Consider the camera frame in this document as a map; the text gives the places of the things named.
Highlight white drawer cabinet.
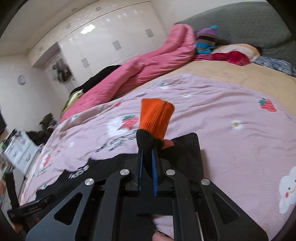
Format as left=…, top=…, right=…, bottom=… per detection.
left=3, top=130, right=39, bottom=177

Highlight pink comforter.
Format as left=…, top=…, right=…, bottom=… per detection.
left=60, top=24, right=195, bottom=123

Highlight black garment on bed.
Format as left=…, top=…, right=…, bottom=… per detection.
left=70, top=65, right=121, bottom=95

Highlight green blanket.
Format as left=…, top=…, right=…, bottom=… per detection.
left=61, top=90, right=84, bottom=115

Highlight red patterned pillow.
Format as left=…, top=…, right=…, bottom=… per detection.
left=195, top=44, right=262, bottom=66

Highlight white wardrobe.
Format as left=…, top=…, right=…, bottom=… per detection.
left=29, top=1, right=167, bottom=83

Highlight pink strawberry print quilt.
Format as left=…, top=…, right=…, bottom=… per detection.
left=21, top=74, right=295, bottom=239

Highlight grey quilted headboard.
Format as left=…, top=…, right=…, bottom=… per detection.
left=179, top=1, right=295, bottom=66

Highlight blue floral pillow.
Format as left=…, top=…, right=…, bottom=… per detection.
left=254, top=56, right=296, bottom=77

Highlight hanging bags on door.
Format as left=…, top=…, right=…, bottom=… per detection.
left=51, top=58, right=72, bottom=83

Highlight dark clothes pile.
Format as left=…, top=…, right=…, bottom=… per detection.
left=26, top=113, right=57, bottom=146

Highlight round wall clock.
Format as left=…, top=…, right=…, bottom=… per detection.
left=18, top=75, right=26, bottom=85

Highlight striped colourful pillow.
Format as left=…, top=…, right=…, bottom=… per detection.
left=196, top=25, right=218, bottom=55

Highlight black sweater orange cuffs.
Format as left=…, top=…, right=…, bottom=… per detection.
left=34, top=98, right=204, bottom=209

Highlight beige bed sheet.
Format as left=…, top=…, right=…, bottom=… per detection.
left=111, top=59, right=296, bottom=117

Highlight right hand thumb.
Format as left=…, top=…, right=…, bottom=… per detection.
left=152, top=231, right=174, bottom=241

